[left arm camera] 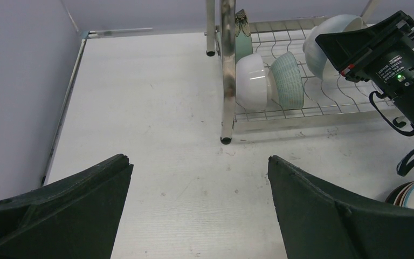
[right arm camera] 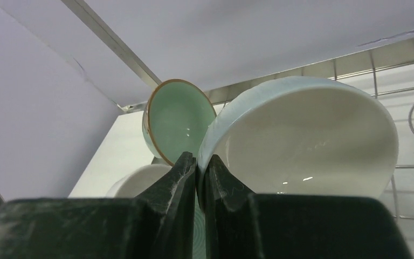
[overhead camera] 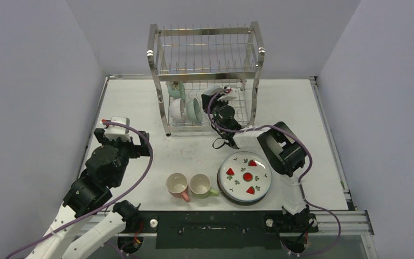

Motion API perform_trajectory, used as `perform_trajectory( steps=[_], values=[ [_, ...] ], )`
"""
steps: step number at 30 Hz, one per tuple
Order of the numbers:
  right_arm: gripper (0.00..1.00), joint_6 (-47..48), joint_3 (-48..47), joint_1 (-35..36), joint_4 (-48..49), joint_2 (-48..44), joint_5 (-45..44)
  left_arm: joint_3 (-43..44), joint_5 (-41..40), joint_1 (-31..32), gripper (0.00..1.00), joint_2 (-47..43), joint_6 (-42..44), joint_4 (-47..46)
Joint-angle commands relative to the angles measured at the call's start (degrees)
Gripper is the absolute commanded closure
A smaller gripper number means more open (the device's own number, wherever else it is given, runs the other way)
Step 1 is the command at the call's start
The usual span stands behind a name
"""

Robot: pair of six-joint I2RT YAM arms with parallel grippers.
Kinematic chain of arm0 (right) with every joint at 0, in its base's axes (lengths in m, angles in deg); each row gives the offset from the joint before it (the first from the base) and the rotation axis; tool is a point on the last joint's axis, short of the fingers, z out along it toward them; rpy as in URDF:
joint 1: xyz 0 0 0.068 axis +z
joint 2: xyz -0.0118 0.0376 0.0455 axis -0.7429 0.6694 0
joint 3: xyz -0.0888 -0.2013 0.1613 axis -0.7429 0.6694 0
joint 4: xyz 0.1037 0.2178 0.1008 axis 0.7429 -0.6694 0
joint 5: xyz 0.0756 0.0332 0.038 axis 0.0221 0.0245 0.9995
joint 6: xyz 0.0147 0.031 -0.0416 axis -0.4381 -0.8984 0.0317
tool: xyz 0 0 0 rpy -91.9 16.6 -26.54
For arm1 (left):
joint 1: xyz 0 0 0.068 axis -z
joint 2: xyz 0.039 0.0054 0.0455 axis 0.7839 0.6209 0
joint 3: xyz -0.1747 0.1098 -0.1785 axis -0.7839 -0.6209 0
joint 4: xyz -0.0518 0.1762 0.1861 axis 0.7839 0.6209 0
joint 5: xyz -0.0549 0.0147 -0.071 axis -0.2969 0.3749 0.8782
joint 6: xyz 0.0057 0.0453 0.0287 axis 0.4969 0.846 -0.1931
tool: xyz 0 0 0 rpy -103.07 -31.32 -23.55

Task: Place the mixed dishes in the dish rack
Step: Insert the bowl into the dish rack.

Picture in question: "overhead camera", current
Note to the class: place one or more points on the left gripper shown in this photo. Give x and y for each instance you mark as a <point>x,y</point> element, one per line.
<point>137,150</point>

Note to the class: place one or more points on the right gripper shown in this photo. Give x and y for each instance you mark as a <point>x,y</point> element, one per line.
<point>213,103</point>

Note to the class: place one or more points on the stainless steel dish rack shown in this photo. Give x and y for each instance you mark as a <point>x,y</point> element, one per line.
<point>192,59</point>

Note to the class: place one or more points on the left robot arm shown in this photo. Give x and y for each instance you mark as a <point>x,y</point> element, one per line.
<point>88,217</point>

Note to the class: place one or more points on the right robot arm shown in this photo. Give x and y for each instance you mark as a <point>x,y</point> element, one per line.
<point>286,154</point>

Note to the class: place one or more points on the strawberry pattern top plate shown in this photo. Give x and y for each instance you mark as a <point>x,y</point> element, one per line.
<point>245,176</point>

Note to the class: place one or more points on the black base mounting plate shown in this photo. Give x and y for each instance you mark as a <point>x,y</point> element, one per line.
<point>216,229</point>

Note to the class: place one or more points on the dark bottom plate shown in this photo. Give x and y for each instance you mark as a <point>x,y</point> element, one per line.
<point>237,202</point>

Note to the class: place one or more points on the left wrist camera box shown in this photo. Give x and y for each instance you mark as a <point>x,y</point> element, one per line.
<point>113,132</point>

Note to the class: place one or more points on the pink handled cream mug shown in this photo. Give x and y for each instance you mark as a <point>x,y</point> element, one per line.
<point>177,186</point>

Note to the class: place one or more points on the green handled cream mug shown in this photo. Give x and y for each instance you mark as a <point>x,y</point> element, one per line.
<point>200,187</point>

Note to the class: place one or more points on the aluminium right side rail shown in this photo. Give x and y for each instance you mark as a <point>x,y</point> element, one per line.
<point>332,144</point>

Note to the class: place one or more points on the aluminium rail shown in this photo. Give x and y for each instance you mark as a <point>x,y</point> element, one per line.
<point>332,144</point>
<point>352,222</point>

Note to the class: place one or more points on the aluminium front rail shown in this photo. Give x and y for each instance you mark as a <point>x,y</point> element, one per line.
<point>352,222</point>

